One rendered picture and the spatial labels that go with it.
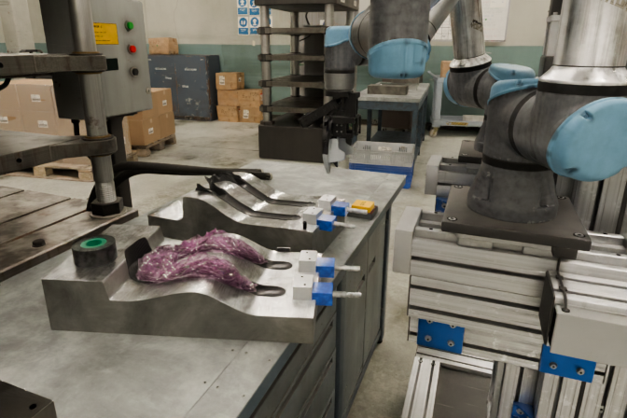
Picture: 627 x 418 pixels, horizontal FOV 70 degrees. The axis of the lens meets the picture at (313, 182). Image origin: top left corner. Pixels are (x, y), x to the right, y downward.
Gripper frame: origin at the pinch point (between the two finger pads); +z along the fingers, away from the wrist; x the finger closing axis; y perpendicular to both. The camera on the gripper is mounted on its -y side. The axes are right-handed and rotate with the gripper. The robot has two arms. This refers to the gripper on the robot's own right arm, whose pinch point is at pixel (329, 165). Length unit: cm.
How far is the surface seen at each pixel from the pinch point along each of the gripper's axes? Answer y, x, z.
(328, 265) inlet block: 10.0, -28.3, 14.0
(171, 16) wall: -515, 592, -77
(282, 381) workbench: 3, -37, 39
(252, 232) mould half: -14.5, -17.7, 14.8
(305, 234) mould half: 0.2, -17.7, 12.8
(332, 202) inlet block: 1.2, -0.8, 10.2
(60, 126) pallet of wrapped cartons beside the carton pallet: -355, 206, 48
